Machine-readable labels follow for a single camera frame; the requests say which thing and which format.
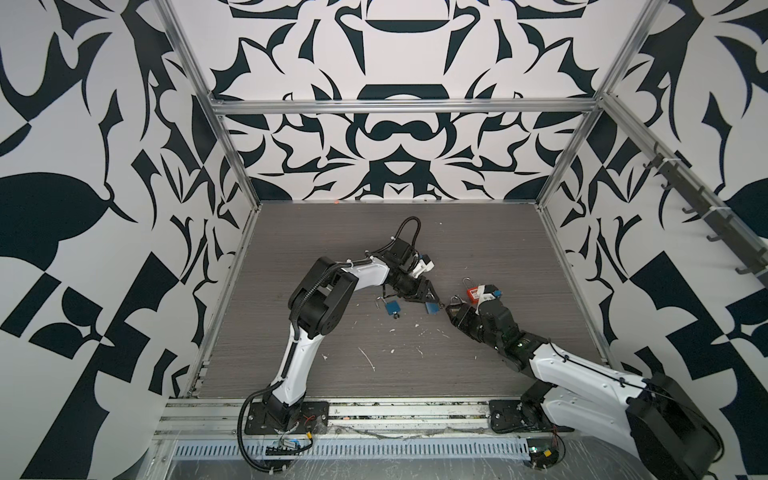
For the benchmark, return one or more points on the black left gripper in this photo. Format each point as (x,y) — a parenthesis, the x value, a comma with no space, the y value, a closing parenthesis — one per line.
(428,290)

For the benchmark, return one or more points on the grey wall hook rail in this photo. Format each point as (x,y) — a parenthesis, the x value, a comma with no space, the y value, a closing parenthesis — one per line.
(704,204)

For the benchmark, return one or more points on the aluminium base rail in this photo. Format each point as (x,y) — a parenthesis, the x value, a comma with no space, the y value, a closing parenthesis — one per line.
(376,417)

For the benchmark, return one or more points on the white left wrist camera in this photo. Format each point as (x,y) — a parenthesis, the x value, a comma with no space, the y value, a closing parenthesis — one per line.
(423,265)

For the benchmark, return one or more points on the white slotted cable duct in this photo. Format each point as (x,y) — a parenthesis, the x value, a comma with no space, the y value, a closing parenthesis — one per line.
(510,448)

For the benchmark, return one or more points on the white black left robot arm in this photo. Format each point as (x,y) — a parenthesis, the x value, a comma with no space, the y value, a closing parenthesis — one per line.
(315,309)

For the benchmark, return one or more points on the red safety padlock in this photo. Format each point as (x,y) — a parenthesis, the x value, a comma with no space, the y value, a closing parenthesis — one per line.
(472,289)

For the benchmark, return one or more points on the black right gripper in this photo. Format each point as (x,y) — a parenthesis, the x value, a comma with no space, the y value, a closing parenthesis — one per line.
(461,318)

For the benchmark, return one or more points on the blue padlock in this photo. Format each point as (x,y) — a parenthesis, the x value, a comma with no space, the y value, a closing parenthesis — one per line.
(391,306)
(432,308)

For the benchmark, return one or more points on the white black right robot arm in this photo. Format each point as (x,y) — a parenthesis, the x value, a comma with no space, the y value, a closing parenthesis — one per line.
(651,418)

